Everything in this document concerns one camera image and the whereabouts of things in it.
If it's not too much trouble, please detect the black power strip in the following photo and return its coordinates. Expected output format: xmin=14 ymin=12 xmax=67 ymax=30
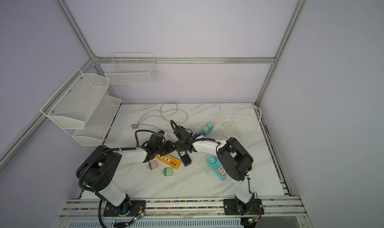
xmin=175 ymin=142 xmax=192 ymax=167

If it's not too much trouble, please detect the blue power strip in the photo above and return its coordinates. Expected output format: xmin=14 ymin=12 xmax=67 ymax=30
xmin=200 ymin=126 xmax=213 ymax=137

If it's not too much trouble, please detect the orange power strip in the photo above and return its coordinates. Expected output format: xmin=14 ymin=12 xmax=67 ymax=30
xmin=156 ymin=155 xmax=181 ymax=170

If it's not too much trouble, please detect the pink adapter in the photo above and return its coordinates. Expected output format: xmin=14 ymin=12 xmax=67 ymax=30
xmin=147 ymin=161 xmax=158 ymax=170
xmin=218 ymin=167 xmax=226 ymax=176

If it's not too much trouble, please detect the green adapter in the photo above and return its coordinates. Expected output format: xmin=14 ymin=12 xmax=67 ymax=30
xmin=162 ymin=168 xmax=174 ymax=177

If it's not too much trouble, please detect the teal adapter strip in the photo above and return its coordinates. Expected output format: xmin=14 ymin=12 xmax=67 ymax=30
xmin=207 ymin=122 xmax=214 ymax=130

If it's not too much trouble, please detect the teal power strip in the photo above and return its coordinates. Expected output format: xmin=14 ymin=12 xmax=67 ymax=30
xmin=206 ymin=156 xmax=227 ymax=181

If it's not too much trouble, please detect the teal adapter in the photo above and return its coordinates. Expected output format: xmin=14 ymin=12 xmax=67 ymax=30
xmin=208 ymin=156 xmax=216 ymax=165

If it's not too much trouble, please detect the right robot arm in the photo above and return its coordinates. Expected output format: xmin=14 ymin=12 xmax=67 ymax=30
xmin=170 ymin=120 xmax=258 ymax=215

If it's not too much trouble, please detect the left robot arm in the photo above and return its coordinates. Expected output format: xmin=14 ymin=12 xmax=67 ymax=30
xmin=76 ymin=130 xmax=176 ymax=216

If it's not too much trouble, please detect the green adapter far strip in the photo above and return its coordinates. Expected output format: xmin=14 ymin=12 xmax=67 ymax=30
xmin=202 ymin=126 xmax=210 ymax=134

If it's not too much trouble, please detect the white mesh two-tier shelf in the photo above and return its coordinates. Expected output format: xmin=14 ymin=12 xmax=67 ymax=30
xmin=41 ymin=69 xmax=121 ymax=147

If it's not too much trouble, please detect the grey cable with plug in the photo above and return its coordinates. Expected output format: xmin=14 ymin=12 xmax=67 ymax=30
xmin=130 ymin=100 xmax=189 ymax=133

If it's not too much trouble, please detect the white coiled cable right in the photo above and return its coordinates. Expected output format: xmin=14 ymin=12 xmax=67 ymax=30
xmin=212 ymin=105 xmax=263 ymax=141

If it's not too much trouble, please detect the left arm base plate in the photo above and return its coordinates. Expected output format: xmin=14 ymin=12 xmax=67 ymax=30
xmin=103 ymin=200 xmax=146 ymax=217

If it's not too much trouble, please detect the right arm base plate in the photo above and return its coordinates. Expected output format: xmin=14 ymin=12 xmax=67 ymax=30
xmin=223 ymin=199 xmax=265 ymax=216

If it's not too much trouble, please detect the white wire basket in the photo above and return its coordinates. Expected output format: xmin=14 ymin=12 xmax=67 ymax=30
xmin=105 ymin=52 xmax=157 ymax=85

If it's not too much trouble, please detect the aluminium frame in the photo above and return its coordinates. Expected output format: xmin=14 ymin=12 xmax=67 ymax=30
xmin=1 ymin=0 xmax=308 ymax=179

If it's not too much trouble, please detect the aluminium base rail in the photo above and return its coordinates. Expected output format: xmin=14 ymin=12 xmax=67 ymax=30
xmin=55 ymin=196 xmax=313 ymax=228

